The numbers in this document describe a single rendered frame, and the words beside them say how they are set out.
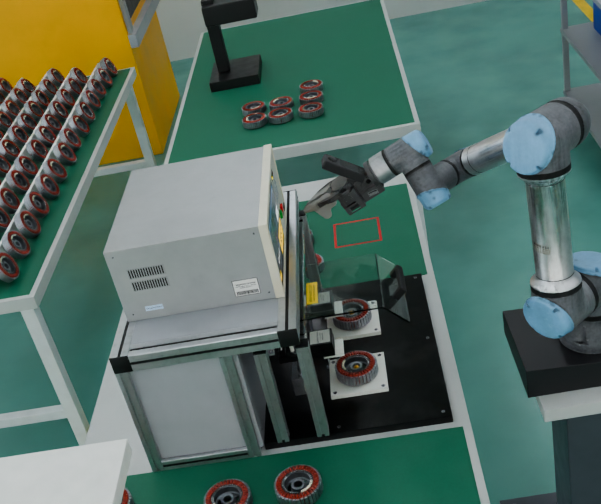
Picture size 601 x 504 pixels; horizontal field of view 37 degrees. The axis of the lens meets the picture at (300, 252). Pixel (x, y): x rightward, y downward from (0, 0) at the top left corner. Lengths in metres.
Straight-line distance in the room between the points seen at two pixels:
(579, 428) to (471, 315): 1.48
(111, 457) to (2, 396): 2.49
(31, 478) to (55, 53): 4.30
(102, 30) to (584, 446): 4.08
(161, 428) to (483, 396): 1.54
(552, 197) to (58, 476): 1.16
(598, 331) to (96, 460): 1.23
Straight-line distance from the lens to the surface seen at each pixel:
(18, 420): 3.68
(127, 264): 2.13
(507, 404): 3.41
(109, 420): 2.55
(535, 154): 1.94
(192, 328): 2.13
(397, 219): 3.09
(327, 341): 2.29
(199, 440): 2.28
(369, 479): 2.16
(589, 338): 2.30
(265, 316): 2.09
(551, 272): 2.10
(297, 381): 2.36
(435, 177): 2.26
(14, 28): 5.83
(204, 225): 2.10
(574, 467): 2.54
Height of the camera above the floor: 2.30
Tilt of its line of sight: 31 degrees down
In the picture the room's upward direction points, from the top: 13 degrees counter-clockwise
